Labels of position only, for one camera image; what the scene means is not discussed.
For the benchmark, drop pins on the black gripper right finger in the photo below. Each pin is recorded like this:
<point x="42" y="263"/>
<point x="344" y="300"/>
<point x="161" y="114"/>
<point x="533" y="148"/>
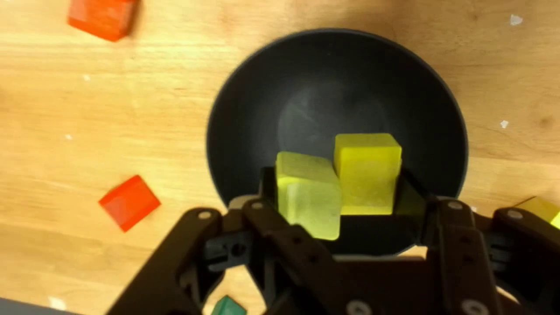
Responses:
<point x="477" y="263"/>

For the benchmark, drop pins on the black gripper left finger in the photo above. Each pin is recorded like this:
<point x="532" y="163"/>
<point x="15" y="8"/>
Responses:
<point x="232" y="268"/>

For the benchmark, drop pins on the teal wooden block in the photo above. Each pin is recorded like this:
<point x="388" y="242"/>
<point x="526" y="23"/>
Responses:
<point x="227" y="307"/>

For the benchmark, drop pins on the yellow wooden block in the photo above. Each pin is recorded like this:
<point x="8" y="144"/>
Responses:
<point x="542" y="211"/>
<point x="367" y="176"/>
<point x="308" y="193"/>

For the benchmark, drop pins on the red wooden block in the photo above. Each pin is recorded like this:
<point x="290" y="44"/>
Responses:
<point x="105" y="18"/>
<point x="129" y="204"/>

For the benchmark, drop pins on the black bowl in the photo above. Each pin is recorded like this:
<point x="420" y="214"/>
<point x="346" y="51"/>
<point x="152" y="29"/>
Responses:
<point x="262" y="88"/>

